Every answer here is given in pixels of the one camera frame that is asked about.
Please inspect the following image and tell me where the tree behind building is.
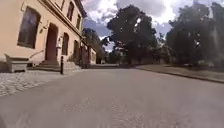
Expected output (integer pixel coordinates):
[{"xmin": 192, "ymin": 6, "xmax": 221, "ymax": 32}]
[{"xmin": 82, "ymin": 27, "xmax": 108, "ymax": 64}]

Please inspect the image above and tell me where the large dark tree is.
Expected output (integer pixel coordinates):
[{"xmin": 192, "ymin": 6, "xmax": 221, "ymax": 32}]
[{"xmin": 105, "ymin": 4, "xmax": 159, "ymax": 66}]

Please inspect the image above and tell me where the grey asphalt road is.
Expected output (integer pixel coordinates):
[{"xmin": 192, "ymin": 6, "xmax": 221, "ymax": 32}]
[{"xmin": 0, "ymin": 65, "xmax": 224, "ymax": 128}]

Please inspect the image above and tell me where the dark bollard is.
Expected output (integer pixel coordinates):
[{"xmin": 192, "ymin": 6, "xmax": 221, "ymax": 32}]
[{"xmin": 59, "ymin": 55, "xmax": 65, "ymax": 75}]

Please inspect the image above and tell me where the grass verge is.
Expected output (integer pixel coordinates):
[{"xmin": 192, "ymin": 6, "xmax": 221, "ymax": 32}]
[{"xmin": 135, "ymin": 63, "xmax": 224, "ymax": 84}]

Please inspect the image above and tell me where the yellow building with arched windows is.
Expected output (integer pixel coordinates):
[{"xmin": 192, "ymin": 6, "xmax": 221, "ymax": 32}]
[{"xmin": 0, "ymin": 0, "xmax": 98, "ymax": 74}]

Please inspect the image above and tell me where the group of dark trees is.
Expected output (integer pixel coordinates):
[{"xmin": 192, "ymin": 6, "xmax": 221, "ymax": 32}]
[{"xmin": 165, "ymin": 1, "xmax": 224, "ymax": 68}]

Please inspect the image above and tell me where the pale cobblestone paving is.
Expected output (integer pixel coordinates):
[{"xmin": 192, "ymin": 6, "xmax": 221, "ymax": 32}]
[{"xmin": 0, "ymin": 69, "xmax": 68, "ymax": 98}]

